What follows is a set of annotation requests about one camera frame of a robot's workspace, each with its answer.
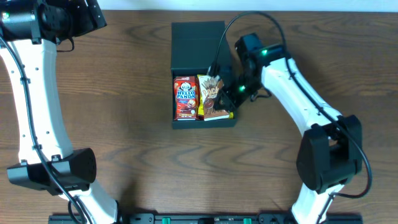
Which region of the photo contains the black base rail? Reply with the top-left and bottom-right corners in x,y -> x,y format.
48,213 -> 363,224

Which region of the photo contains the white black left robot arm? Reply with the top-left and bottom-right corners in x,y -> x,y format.
1,0 -> 119,223

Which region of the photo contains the red Hello Panda box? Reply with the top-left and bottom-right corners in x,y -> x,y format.
174,76 -> 199,121

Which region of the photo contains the yellow Hacks candy bag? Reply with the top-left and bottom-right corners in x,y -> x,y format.
197,74 -> 234,121

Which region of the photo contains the black container box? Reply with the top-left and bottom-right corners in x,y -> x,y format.
170,21 -> 239,130

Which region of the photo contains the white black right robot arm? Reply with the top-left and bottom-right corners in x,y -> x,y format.
213,34 -> 362,223

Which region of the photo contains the brown Pocky box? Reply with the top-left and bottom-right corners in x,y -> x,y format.
197,73 -> 231,122

